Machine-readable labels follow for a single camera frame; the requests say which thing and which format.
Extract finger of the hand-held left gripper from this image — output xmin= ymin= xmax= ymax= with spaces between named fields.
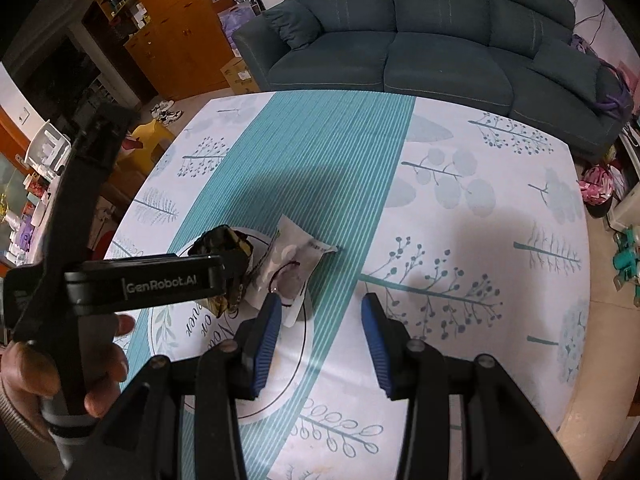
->
xmin=220 ymin=254 xmax=251 ymax=313

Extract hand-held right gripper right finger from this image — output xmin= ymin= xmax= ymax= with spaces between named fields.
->
xmin=361 ymin=292 xmax=581 ymax=480

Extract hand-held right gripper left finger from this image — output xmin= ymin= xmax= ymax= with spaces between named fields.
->
xmin=92 ymin=292 xmax=283 ymax=480

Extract black gold snack packet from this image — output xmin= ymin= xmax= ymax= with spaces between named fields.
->
xmin=189 ymin=225 xmax=273 ymax=318

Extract white transparent packet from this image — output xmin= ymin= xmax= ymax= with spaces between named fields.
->
xmin=244 ymin=214 xmax=342 ymax=328

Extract person's left hand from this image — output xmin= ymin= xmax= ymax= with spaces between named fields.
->
xmin=0 ymin=312 xmax=137 ymax=418

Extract side table with pink cloth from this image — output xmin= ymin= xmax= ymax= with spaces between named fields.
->
xmin=0 ymin=170 xmax=66 ymax=271

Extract white plastic appliance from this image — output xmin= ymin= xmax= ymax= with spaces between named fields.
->
xmin=22 ymin=120 xmax=73 ymax=176

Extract table with leaf tablecloth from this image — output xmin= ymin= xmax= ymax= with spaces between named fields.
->
xmin=87 ymin=90 xmax=593 ymax=480

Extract yellow plastic stool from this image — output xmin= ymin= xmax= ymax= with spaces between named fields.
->
xmin=117 ymin=120 xmax=176 ymax=173

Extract white sneakers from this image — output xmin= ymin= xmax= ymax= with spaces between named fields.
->
xmin=150 ymin=101 xmax=183 ymax=123

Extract cardboard box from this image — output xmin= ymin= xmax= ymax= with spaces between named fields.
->
xmin=220 ymin=55 xmax=261 ymax=95

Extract purple package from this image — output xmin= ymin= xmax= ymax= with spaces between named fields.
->
xmin=217 ymin=2 xmax=261 ymax=58

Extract dark green cushion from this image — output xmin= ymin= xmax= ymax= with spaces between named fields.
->
xmin=525 ymin=37 xmax=601 ymax=106
xmin=262 ymin=0 xmax=323 ymax=51

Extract wooden cabinet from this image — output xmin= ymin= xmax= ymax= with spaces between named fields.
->
xmin=90 ymin=0 xmax=236 ymax=106

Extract teal ride-on toy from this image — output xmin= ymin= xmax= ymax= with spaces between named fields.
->
xmin=612 ymin=227 xmax=640 ymax=306

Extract pink clothes pile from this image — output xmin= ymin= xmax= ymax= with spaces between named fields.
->
xmin=577 ymin=162 xmax=618 ymax=208

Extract dark green sofa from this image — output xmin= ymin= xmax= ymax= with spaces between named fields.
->
xmin=232 ymin=0 xmax=635 ymax=161

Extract purple backpack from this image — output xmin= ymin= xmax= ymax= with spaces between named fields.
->
xmin=570 ymin=32 xmax=636 ymax=118

